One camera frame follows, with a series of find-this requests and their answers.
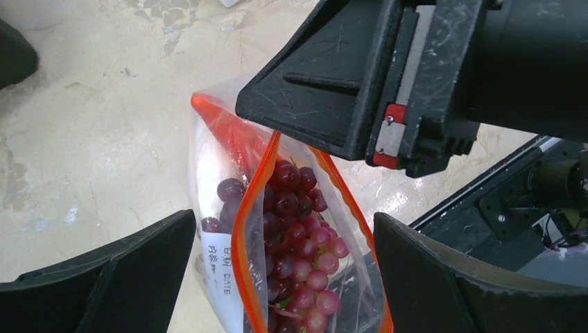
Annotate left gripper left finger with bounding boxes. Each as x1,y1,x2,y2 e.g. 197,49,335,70
1,210,197,332

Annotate orange carrot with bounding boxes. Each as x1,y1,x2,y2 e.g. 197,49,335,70
191,93,266,177

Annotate clear zip top bag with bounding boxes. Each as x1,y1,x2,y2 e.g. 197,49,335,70
189,77,394,332

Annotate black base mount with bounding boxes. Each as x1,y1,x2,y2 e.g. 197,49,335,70
411,136,587,271

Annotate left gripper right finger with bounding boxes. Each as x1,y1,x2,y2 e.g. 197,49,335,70
374,212,587,332

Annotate dark red grapes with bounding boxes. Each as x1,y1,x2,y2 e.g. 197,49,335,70
200,160,327,332

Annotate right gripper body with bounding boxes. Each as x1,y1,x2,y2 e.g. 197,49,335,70
365,1,587,178

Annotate light red grapes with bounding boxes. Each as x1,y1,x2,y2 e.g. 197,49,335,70
284,216,349,332

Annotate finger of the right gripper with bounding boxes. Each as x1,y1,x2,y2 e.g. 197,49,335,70
235,0,404,161

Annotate black toolbox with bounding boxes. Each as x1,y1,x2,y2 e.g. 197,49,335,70
1,20,39,89

